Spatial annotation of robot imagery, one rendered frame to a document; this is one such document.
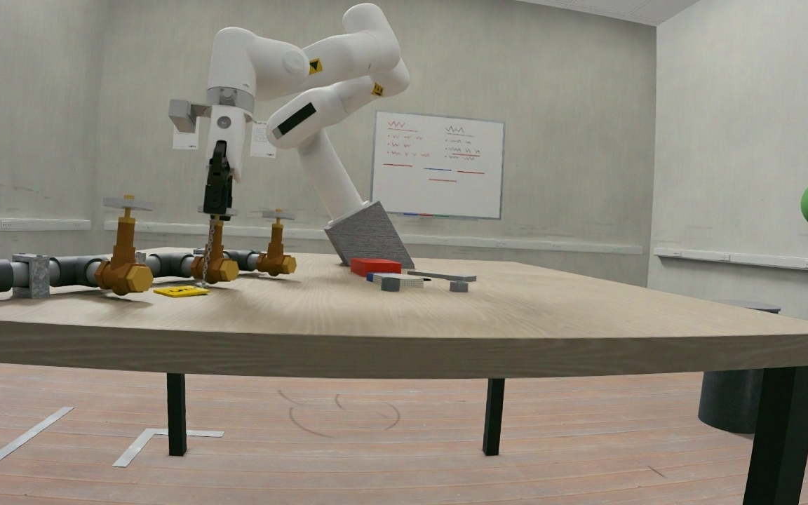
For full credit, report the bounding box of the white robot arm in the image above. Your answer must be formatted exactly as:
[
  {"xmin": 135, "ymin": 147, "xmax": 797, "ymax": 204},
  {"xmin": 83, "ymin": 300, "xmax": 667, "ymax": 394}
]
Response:
[{"xmin": 168, "ymin": 4, "xmax": 410, "ymax": 226}]

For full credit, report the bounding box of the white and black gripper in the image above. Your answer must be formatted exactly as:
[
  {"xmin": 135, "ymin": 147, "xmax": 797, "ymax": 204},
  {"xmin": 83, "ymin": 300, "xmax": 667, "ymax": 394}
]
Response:
[{"xmin": 203, "ymin": 105, "xmax": 253, "ymax": 215}]

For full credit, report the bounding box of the red rectangular block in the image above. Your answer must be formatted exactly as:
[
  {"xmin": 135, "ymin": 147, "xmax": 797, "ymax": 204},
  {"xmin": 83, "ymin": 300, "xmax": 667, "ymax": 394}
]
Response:
[{"xmin": 351, "ymin": 258, "xmax": 402, "ymax": 277}]

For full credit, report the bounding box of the yellow square tag with silver chain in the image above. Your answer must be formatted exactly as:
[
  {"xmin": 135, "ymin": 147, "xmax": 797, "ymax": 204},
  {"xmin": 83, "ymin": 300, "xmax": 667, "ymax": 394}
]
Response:
[{"xmin": 153, "ymin": 225, "xmax": 215, "ymax": 297}]

